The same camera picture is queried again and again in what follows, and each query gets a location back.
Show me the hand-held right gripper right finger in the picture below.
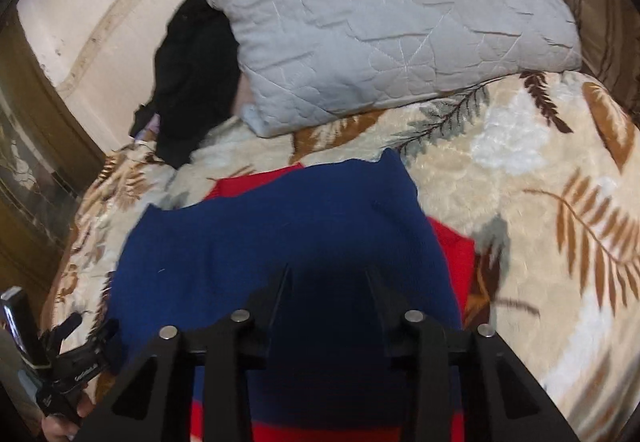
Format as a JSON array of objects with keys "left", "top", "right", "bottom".
[{"left": 364, "top": 267, "right": 581, "bottom": 442}]

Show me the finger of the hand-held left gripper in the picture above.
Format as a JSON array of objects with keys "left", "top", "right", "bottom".
[
  {"left": 82, "top": 319, "right": 121, "bottom": 355},
  {"left": 42, "top": 312, "right": 83, "bottom": 345}
]

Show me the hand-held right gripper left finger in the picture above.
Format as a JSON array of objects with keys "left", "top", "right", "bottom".
[{"left": 75, "top": 263, "right": 293, "bottom": 442}]

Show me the red and blue sweater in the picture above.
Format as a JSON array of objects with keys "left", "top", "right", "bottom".
[{"left": 107, "top": 147, "right": 476, "bottom": 442}]

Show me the person's left hand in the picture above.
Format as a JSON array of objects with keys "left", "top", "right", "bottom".
[{"left": 42, "top": 397, "right": 96, "bottom": 442}]

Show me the wooden glass-panel door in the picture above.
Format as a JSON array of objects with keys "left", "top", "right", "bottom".
[{"left": 0, "top": 7, "right": 108, "bottom": 303}]

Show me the leaf print blanket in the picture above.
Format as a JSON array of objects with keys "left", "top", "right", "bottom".
[{"left": 40, "top": 67, "right": 640, "bottom": 442}]

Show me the purple cloth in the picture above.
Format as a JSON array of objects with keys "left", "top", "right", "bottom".
[{"left": 135, "top": 115, "right": 162, "bottom": 143}]

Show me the black garment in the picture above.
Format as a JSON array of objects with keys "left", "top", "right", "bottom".
[{"left": 129, "top": 0, "right": 241, "bottom": 169}]

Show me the grey quilted pillow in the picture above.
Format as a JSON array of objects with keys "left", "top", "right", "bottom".
[{"left": 206, "top": 0, "right": 583, "bottom": 139}]

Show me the striped brown cushion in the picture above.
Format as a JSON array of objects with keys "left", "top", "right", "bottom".
[{"left": 545, "top": 0, "right": 640, "bottom": 88}]

